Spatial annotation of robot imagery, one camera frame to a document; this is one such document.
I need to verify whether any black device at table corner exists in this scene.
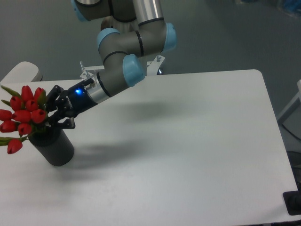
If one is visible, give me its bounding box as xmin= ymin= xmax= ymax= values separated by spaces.
xmin=283 ymin=191 xmax=301 ymax=216

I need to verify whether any white chair on left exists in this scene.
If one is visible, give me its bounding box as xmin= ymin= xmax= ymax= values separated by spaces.
xmin=0 ymin=61 xmax=43 ymax=85

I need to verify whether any red tulip bouquet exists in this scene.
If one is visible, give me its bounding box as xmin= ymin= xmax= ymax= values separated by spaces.
xmin=0 ymin=85 xmax=48 ymax=154

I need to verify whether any dark grey ribbed vase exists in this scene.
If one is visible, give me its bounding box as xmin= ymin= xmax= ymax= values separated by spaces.
xmin=29 ymin=127 xmax=74 ymax=166

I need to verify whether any white furniture at right edge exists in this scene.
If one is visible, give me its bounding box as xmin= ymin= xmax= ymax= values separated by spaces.
xmin=276 ymin=80 xmax=301 ymax=125

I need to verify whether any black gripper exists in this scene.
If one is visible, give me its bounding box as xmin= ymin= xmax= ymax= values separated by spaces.
xmin=45 ymin=81 xmax=97 ymax=129

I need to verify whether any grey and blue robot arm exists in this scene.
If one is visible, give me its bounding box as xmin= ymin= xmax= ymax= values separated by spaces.
xmin=45 ymin=0 xmax=177 ymax=129

